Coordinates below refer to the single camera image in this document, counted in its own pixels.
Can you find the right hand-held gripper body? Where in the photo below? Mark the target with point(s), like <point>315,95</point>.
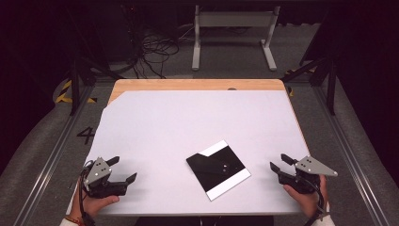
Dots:
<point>309,168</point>

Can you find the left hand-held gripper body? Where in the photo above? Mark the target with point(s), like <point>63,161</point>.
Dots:
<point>98,171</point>

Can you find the person's right hand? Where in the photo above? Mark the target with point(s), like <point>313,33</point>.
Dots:
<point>309,201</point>

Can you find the person's left hand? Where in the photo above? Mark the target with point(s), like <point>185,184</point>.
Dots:
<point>94,205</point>

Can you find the yellow and black floor tape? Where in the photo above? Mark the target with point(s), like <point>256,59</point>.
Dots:
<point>64,91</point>

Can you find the black metal stand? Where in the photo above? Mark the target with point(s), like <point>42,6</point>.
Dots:
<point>329,81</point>
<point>75,81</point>

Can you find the wooden table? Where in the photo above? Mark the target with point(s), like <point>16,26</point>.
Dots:
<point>194,84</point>

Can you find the grey floor rail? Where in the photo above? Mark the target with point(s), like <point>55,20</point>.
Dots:
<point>50,163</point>
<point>351,163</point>

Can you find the grey metal stand frame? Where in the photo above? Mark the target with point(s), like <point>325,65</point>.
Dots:
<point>233,19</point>

